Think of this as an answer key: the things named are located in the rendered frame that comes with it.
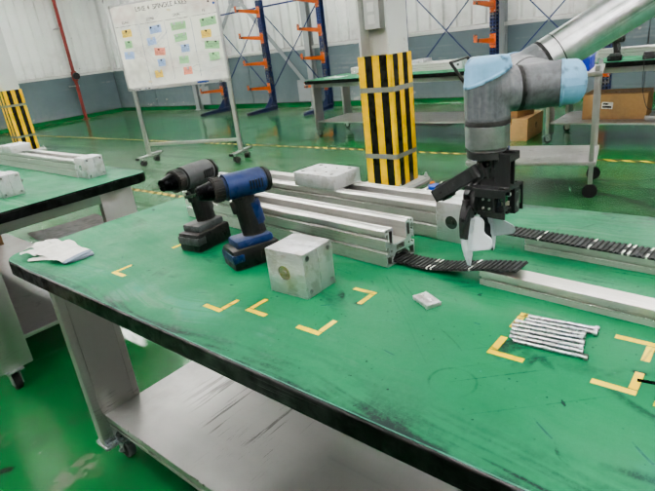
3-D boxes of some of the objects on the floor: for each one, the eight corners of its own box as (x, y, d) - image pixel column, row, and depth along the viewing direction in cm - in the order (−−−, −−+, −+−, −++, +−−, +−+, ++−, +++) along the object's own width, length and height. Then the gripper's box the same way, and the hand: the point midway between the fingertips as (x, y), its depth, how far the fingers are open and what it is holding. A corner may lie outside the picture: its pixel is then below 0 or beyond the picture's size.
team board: (135, 168, 685) (95, 6, 615) (159, 159, 728) (124, 6, 658) (236, 164, 632) (204, -15, 561) (255, 155, 675) (227, -12, 604)
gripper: (494, 160, 84) (493, 279, 91) (533, 141, 93) (530, 250, 100) (447, 156, 89) (450, 268, 97) (488, 139, 99) (488, 243, 106)
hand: (477, 251), depth 100 cm, fingers open, 8 cm apart
